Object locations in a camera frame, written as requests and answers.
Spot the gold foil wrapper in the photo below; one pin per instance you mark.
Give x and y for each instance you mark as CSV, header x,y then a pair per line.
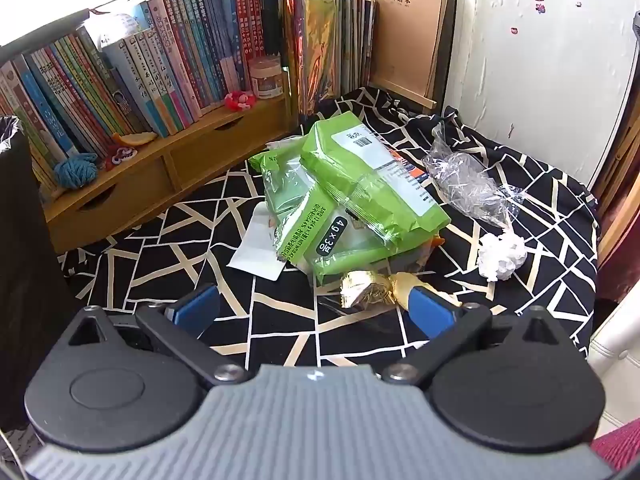
x,y
365,287

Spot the wooden stand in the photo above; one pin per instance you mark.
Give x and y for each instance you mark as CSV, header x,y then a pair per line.
x,y
405,94

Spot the row of thin shiny magazines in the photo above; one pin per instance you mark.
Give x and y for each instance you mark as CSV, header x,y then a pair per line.
x,y
320,45

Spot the green packet with black label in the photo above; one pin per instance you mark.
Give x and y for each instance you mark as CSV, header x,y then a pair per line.
x,y
345,250

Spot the white paper sheet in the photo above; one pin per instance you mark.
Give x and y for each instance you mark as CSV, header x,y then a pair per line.
x,y
255,245

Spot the red knit clothing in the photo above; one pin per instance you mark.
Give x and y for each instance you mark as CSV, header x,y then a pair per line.
x,y
617,447

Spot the tan kraft notebook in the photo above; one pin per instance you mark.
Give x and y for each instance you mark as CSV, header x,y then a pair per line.
x,y
405,35

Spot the black trash bin with bag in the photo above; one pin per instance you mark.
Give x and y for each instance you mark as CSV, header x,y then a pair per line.
x,y
25,260

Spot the small red toy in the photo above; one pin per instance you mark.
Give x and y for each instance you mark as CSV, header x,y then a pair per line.
x,y
240,101

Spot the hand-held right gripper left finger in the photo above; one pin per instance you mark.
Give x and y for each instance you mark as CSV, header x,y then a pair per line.
x,y
197,307

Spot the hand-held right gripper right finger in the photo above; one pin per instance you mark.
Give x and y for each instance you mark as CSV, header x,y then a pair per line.
x,y
430,312

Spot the red and white figurine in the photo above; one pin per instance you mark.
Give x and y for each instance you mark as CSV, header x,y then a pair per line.
x,y
120,157

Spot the clear plastic wrap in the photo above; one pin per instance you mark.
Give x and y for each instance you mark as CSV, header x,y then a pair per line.
x,y
460,175

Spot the large green snack packet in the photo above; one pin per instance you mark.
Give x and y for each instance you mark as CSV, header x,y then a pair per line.
x,y
360,180

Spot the row of upright books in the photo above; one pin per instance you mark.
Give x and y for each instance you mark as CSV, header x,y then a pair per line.
x,y
165,60

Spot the blue yarn ball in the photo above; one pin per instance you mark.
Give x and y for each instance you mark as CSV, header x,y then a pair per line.
x,y
75,170

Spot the small clear jar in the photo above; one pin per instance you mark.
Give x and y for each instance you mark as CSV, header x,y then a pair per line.
x,y
265,80

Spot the white plastic furniture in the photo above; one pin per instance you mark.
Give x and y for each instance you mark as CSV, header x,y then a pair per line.
x,y
617,360

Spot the wooden desk shelf with drawers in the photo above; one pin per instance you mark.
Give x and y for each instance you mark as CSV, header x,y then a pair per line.
x,y
140,185

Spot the white paper booklet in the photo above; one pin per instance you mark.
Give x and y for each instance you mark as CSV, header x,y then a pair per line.
x,y
112,27

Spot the wooden frame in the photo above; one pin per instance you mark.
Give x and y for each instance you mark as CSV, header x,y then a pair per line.
x,y
620,170

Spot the black patterned tablecloth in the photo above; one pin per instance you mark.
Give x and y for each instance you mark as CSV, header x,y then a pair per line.
x,y
525,200

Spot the yellow shell ornament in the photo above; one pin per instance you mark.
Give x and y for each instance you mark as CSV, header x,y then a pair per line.
x,y
135,138

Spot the crumpled white tissue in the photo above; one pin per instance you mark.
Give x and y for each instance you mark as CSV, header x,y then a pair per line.
x,y
500,255

